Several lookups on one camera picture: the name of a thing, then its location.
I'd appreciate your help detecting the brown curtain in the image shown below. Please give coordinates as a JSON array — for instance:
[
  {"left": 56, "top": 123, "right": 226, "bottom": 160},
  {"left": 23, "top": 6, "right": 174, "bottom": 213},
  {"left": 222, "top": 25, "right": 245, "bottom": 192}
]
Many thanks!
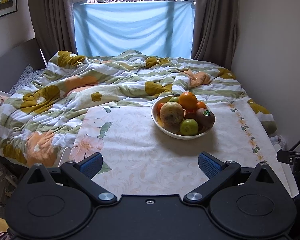
[
  {"left": 191, "top": 0, "right": 239, "bottom": 70},
  {"left": 28, "top": 0, "right": 77, "bottom": 61}
]

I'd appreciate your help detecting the patterned grey pillow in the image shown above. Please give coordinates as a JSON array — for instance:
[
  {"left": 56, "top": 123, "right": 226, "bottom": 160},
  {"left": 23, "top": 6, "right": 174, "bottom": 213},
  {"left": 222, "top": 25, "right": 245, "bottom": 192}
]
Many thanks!
[{"left": 9, "top": 64, "right": 44, "bottom": 95}]

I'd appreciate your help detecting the large brown pear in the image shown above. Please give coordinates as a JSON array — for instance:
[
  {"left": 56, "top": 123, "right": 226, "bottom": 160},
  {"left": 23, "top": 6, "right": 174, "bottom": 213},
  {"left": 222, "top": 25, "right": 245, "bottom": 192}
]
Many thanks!
[{"left": 159, "top": 101, "right": 184, "bottom": 133}]

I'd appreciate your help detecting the cream oval fruit bowl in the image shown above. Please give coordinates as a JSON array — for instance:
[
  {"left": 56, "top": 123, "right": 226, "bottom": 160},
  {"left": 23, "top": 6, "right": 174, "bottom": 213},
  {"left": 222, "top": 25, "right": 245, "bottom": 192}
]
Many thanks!
[{"left": 151, "top": 95, "right": 212, "bottom": 140}]

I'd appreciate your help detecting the brown kiwi with sticker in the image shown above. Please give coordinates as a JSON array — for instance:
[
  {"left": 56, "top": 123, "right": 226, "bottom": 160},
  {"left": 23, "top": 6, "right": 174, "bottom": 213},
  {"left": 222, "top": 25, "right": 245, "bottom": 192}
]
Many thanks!
[{"left": 196, "top": 108, "right": 216, "bottom": 128}]

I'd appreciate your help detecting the green apple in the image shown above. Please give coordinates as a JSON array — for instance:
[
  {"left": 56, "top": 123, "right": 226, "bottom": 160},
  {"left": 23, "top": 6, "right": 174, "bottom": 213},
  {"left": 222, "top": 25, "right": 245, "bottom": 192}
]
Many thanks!
[
  {"left": 180, "top": 119, "right": 199, "bottom": 136},
  {"left": 168, "top": 96, "right": 179, "bottom": 103}
]

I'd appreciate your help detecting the green striped floral duvet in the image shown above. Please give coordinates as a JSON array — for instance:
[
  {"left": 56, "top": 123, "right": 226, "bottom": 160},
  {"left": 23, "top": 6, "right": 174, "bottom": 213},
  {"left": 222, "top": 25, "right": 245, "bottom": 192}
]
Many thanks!
[{"left": 0, "top": 50, "right": 277, "bottom": 167}]

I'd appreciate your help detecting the white plastic bag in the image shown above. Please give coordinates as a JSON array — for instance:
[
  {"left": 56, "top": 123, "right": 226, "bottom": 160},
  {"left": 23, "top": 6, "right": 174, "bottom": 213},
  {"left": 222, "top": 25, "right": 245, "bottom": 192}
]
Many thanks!
[{"left": 269, "top": 134, "right": 287, "bottom": 150}]

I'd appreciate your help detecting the small white box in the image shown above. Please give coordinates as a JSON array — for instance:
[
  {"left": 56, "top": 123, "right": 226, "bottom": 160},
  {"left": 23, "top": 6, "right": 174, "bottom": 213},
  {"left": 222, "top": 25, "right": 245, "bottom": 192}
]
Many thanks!
[{"left": 0, "top": 91, "right": 11, "bottom": 105}]

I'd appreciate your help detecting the small mandarin orange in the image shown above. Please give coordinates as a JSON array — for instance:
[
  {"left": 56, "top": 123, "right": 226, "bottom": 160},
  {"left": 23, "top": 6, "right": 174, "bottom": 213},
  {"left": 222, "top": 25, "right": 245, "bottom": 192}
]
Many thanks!
[{"left": 157, "top": 102, "right": 164, "bottom": 114}]

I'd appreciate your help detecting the light blue window cloth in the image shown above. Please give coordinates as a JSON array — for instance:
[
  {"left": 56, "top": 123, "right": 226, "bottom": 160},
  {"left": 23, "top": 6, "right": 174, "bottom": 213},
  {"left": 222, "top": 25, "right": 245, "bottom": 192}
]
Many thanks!
[{"left": 74, "top": 1, "right": 195, "bottom": 59}]

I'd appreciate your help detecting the floral cream tablecloth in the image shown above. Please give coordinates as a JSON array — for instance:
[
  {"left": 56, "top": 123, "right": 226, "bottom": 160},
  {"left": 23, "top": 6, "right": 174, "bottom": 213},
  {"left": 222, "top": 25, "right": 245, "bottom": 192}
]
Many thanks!
[{"left": 62, "top": 100, "right": 298, "bottom": 196}]

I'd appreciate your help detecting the left brown curtain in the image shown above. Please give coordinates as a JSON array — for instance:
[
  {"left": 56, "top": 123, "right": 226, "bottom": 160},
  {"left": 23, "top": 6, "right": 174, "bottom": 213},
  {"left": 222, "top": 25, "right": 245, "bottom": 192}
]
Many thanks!
[{"left": 28, "top": 0, "right": 77, "bottom": 61}]

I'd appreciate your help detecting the right brown curtain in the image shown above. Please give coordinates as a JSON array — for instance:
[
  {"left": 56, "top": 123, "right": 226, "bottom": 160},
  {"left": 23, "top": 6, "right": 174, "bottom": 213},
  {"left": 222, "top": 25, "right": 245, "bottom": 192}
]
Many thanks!
[{"left": 191, "top": 0, "right": 239, "bottom": 70}]

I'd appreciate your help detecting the large orange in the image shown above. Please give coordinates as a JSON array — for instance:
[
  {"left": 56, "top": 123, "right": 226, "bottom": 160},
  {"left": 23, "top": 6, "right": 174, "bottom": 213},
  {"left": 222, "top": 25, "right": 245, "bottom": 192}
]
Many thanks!
[
  {"left": 179, "top": 92, "right": 198, "bottom": 110},
  {"left": 197, "top": 101, "right": 207, "bottom": 109}
]

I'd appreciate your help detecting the grey headboard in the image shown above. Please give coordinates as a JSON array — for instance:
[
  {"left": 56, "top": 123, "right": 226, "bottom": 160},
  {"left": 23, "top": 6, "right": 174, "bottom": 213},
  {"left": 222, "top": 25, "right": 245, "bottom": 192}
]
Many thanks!
[{"left": 0, "top": 38, "right": 46, "bottom": 92}]

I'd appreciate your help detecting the small mandarin in bowl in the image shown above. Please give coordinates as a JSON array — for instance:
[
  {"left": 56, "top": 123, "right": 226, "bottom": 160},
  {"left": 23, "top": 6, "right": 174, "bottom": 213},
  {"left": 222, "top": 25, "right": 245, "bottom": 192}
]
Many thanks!
[{"left": 184, "top": 110, "right": 197, "bottom": 120}]

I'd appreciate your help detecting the green apple in bowl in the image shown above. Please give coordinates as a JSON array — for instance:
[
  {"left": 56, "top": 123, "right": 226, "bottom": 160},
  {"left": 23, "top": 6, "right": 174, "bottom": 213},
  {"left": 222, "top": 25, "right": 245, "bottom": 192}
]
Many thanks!
[{"left": 168, "top": 96, "right": 179, "bottom": 103}]

